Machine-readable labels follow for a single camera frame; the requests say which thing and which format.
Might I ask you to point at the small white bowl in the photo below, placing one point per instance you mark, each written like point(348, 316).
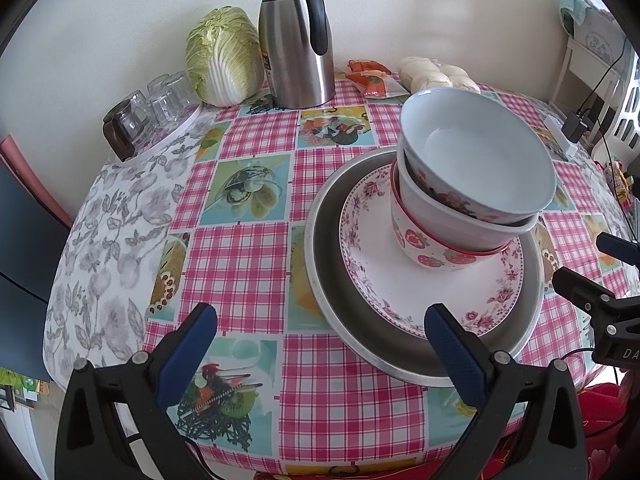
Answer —
point(440, 230)

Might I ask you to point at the light blue bowl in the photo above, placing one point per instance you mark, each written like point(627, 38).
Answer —
point(475, 160)

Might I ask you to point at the cluster of clear drinking glasses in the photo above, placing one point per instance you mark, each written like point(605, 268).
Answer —
point(162, 102)

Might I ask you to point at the white wooden shelf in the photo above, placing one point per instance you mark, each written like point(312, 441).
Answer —
point(575, 70)

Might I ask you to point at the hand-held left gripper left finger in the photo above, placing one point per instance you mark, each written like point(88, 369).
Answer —
point(192, 340)

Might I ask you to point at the white power strip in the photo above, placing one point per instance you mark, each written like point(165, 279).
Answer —
point(557, 135)

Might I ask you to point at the round floral plate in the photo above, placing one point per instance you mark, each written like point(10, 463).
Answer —
point(380, 270)

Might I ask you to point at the dark brown glass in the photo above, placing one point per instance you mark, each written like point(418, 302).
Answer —
point(120, 132)

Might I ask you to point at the white tray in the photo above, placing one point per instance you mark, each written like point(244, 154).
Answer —
point(170, 135)

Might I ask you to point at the white lattice chair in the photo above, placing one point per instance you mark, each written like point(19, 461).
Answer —
point(627, 110)

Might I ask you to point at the yellow snack packets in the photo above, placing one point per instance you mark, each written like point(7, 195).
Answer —
point(617, 180)

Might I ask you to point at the orange snack packet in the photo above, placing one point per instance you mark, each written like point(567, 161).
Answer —
point(375, 80)

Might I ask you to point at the blue chair with pink edge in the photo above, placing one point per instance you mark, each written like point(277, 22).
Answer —
point(25, 250)

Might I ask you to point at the bag of steamed buns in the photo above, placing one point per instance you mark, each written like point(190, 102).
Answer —
point(430, 75)

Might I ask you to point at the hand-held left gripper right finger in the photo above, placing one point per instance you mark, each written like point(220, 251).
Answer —
point(450, 355)

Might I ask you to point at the strawberry print bowl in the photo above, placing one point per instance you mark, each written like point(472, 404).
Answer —
point(425, 255)

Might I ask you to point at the grey printed box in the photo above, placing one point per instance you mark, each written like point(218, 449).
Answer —
point(600, 27)

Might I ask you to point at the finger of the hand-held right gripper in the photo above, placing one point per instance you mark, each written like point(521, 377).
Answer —
point(617, 247)
point(580, 287)

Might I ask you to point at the stainless steel basin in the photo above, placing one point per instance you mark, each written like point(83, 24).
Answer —
point(330, 260)

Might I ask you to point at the grey floral tablecloth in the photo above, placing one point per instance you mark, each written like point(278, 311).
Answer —
point(110, 250)

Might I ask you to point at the checked picture tablecloth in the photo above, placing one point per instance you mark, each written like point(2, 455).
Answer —
point(240, 270)

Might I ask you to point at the green printed box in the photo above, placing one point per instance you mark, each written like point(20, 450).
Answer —
point(17, 385)

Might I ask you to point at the stainless steel thermos jug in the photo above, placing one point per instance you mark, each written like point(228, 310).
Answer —
point(295, 55)

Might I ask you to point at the napa cabbage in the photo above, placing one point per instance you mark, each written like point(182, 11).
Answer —
point(222, 55)

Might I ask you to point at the black charger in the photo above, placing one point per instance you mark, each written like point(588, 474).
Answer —
point(577, 126)

